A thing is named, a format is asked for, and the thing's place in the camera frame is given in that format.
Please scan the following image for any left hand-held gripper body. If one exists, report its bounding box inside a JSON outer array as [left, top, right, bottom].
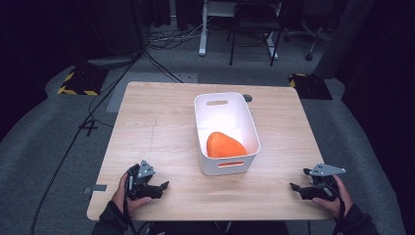
[[124, 159, 164, 201]]

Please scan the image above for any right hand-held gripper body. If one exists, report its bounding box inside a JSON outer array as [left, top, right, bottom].
[[300, 163, 347, 202]]

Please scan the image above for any orange pumpkin piece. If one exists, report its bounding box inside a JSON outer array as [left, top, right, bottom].
[[206, 131, 249, 168]]

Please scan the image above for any white plastic basket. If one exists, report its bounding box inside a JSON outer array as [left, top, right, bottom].
[[194, 91, 261, 177]]

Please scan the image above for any person's right hand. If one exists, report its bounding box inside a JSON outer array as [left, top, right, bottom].
[[311, 174, 354, 220]]

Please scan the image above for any person's left hand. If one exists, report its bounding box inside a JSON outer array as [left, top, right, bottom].
[[111, 171, 154, 216]]

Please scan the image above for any grey tape strip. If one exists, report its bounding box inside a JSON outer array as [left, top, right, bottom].
[[83, 184, 109, 196]]

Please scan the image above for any person's dark clothing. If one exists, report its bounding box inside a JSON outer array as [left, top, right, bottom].
[[143, 220, 291, 235]]

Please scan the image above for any black tape cross mark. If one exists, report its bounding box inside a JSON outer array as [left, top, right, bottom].
[[78, 118, 99, 138]]

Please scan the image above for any black yellow striped stand base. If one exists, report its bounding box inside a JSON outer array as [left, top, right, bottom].
[[288, 72, 334, 101], [56, 66, 110, 97]]

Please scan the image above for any flat grey stand base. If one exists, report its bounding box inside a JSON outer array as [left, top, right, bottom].
[[86, 56, 135, 69]]

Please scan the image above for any office chair with castors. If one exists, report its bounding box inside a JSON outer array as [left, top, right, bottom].
[[282, 9, 331, 63]]

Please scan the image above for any grey curtain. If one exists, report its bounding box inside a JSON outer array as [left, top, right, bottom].
[[313, 0, 376, 80]]

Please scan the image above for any black metal chair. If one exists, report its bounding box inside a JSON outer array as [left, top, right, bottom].
[[226, 0, 284, 68]]

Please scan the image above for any right hand-held gripper cable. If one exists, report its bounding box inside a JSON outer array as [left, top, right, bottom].
[[332, 184, 347, 235]]

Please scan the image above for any hand-held gripper cable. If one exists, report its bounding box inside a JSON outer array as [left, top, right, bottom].
[[120, 177, 145, 235], [332, 184, 347, 235]]

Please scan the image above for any left hand-held gripper cable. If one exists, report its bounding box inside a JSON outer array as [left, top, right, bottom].
[[120, 177, 145, 235]]

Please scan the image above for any long black floor cable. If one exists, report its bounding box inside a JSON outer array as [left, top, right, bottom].
[[29, 48, 146, 235]]

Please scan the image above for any bundle of floor cables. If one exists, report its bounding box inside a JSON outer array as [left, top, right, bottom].
[[146, 18, 205, 51]]

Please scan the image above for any white desk frame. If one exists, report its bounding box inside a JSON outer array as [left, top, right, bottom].
[[198, 0, 280, 62]]

